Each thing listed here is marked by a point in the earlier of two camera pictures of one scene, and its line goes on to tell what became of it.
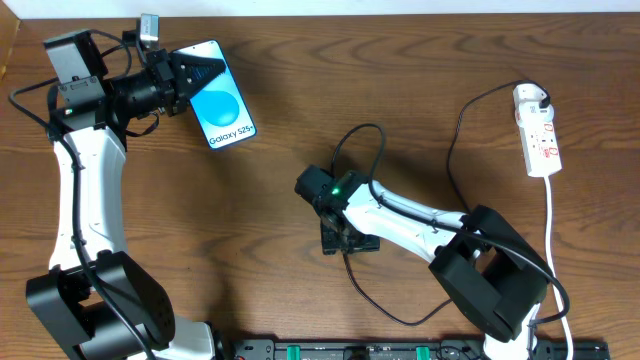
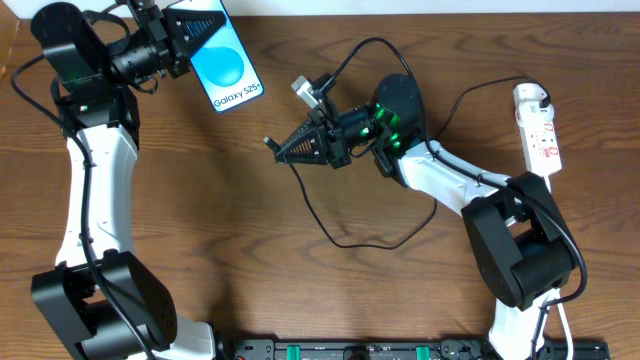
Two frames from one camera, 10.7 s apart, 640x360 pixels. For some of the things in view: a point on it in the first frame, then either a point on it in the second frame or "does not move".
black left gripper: x=167 y=80 to x=169 y=42
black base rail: x=411 y=350 does not move
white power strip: x=539 y=142 does not move
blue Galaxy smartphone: x=221 y=109 to x=223 y=64
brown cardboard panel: x=9 y=29 does not move
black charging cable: x=544 y=101 to x=273 y=142
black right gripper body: x=347 y=241 to x=335 y=142
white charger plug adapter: x=528 y=92 does not move
